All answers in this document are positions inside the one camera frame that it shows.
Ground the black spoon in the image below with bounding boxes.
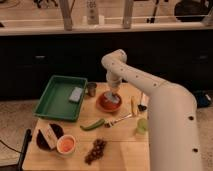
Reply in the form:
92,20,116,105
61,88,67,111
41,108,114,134
138,94,147,112

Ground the green pepper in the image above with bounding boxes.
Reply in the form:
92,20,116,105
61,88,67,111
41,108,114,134
80,119,105,131

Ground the grey sponge block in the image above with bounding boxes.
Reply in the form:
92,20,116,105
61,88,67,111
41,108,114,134
69,87,83,102

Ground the green plastic tray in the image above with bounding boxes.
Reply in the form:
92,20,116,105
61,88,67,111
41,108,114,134
35,75,87,122

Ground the yellow banana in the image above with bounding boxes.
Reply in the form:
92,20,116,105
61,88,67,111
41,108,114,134
131,96,137,117

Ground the grey wiping towel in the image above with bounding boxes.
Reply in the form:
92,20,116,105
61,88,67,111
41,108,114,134
104,92,120,103

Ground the black pole at table edge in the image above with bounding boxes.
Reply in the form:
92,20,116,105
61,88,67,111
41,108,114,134
17,129,32,171

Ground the dark bag on floor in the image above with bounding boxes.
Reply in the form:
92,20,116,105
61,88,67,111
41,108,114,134
194,91,212,108

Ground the beige box on plate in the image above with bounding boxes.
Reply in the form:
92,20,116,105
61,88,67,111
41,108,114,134
41,125,58,149

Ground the small metal cup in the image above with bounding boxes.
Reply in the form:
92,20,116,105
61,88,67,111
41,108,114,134
87,82,97,97

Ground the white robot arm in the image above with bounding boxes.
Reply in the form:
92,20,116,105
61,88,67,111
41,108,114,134
101,49,204,171

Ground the bunch of dark grapes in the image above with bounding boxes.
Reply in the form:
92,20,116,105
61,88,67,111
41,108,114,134
84,139,107,165

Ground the orange filled white bowl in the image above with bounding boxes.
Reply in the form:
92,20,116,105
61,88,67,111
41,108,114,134
57,135,76,155

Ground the red bowl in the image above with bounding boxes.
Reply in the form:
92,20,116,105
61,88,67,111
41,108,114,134
96,91,122,113

